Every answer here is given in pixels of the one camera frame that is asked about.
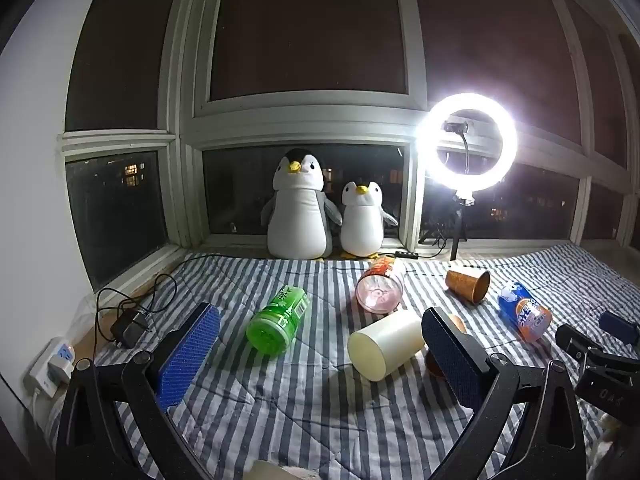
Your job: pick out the phone holder clamp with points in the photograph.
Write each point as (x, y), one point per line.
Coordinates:
(457, 126)

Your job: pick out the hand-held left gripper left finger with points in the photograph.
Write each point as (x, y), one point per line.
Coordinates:
(190, 355)

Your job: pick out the black tripod stand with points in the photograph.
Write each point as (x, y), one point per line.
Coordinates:
(457, 230)

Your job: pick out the large penguin plush toy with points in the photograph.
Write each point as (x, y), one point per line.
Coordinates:
(299, 210)

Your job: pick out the striped blanket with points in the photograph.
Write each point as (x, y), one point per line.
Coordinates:
(300, 410)

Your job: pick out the green plastic bottle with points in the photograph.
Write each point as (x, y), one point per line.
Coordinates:
(277, 320)

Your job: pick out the blue and orange can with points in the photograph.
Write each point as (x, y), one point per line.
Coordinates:
(525, 311)

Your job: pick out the white power strip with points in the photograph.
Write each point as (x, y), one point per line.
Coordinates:
(50, 365)

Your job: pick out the white cup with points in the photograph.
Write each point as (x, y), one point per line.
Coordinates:
(385, 342)

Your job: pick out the brown paper cup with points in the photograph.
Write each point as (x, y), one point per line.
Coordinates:
(468, 284)

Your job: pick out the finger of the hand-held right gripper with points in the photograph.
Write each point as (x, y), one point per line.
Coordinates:
(620, 326)
(580, 340)

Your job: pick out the pink transparent plastic cup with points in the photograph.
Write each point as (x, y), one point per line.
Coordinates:
(381, 287)

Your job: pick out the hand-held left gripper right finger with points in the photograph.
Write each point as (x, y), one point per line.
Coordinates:
(450, 355)

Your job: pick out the white window frame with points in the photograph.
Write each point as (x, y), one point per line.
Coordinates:
(185, 125)

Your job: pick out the black power adapter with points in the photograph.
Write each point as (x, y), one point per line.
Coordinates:
(129, 329)

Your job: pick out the small penguin plush toy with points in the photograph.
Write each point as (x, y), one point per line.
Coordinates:
(362, 220)

